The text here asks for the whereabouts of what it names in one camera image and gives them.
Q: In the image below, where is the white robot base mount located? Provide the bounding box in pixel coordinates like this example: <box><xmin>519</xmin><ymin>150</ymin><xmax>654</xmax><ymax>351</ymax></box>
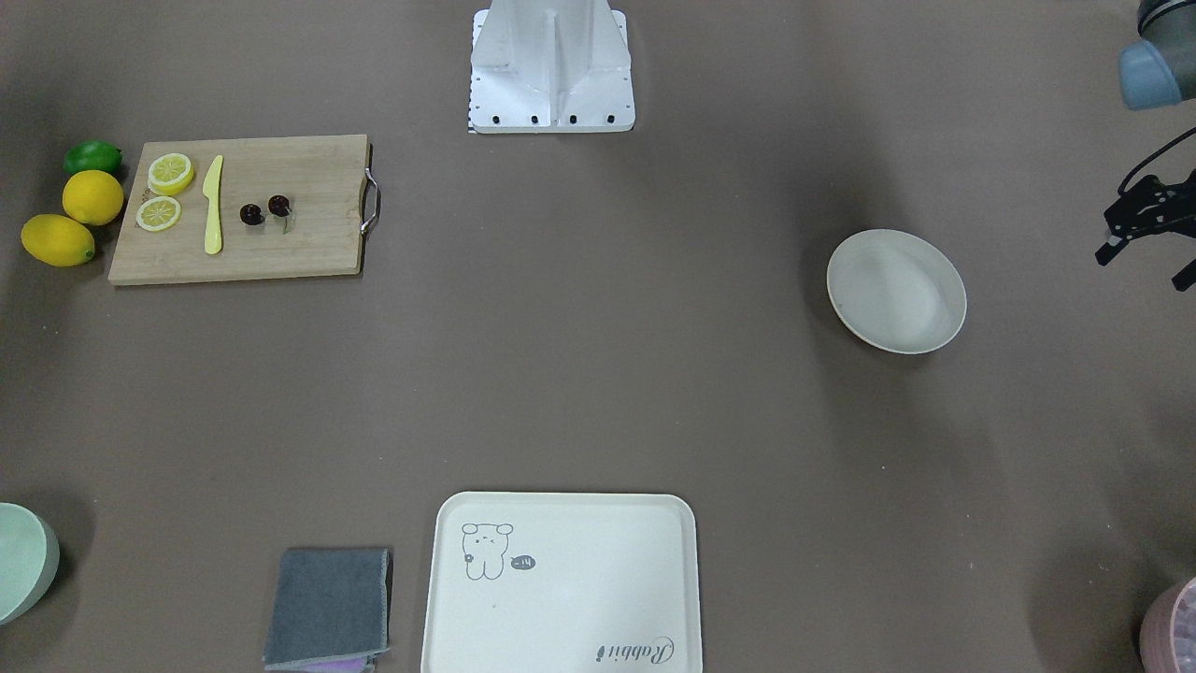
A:
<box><xmin>466</xmin><ymin>1</ymin><xmax>636</xmax><ymax>134</ymax></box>

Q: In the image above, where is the pink bowl with ice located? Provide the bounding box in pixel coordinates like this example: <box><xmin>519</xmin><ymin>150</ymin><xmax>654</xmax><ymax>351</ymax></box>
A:
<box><xmin>1139</xmin><ymin>579</ymin><xmax>1195</xmax><ymax>672</ymax></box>

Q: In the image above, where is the lemon slice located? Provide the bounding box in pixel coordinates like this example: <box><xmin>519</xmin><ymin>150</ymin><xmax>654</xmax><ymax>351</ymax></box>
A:
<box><xmin>147</xmin><ymin>152</ymin><xmax>195</xmax><ymax>196</ymax></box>
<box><xmin>135</xmin><ymin>195</ymin><xmax>182</xmax><ymax>233</ymax></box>

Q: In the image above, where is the green lime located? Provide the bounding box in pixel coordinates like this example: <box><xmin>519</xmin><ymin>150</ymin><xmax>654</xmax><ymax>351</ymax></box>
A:
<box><xmin>63</xmin><ymin>140</ymin><xmax>123</xmax><ymax>175</ymax></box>

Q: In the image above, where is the dark red cherry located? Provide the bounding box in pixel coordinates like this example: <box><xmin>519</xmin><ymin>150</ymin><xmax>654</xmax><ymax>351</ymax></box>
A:
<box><xmin>238</xmin><ymin>203</ymin><xmax>264</xmax><ymax>226</ymax></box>
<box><xmin>266</xmin><ymin>194</ymin><xmax>294</xmax><ymax>235</ymax></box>

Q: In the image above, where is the wooden cutting board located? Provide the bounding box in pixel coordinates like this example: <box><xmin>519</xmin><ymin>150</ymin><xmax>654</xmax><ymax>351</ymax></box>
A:
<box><xmin>108</xmin><ymin>134</ymin><xmax>380</xmax><ymax>286</ymax></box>

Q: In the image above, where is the cream round plate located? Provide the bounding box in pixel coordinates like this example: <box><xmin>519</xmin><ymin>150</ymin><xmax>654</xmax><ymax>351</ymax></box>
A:
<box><xmin>826</xmin><ymin>230</ymin><xmax>968</xmax><ymax>356</ymax></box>

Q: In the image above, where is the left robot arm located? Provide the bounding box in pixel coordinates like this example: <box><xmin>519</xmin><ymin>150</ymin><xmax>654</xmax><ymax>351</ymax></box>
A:
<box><xmin>1094</xmin><ymin>1</ymin><xmax>1195</xmax><ymax>265</ymax></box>

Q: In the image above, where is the mint green bowl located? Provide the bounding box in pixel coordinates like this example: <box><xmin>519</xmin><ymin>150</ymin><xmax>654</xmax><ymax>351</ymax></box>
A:
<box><xmin>1</xmin><ymin>503</ymin><xmax>60</xmax><ymax>625</ymax></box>

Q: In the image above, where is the yellow plastic knife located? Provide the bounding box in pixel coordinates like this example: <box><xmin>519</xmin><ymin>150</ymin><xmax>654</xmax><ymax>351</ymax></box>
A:
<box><xmin>202</xmin><ymin>154</ymin><xmax>225</xmax><ymax>255</ymax></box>

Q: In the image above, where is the cream rabbit tray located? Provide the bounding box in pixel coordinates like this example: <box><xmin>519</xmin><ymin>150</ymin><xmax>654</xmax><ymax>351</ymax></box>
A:
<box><xmin>421</xmin><ymin>492</ymin><xmax>704</xmax><ymax>672</ymax></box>

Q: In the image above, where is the round yellow lemon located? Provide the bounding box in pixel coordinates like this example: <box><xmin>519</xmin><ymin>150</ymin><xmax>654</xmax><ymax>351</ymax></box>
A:
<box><xmin>61</xmin><ymin>170</ymin><xmax>126</xmax><ymax>226</ymax></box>

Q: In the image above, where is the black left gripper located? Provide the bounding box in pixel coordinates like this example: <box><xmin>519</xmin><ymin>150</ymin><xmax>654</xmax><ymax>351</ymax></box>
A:
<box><xmin>1096</xmin><ymin>175</ymin><xmax>1196</xmax><ymax>293</ymax></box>

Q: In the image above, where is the grey folded cloth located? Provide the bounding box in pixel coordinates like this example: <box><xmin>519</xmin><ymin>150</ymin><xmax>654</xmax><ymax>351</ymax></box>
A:
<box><xmin>263</xmin><ymin>547</ymin><xmax>390</xmax><ymax>672</ymax></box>

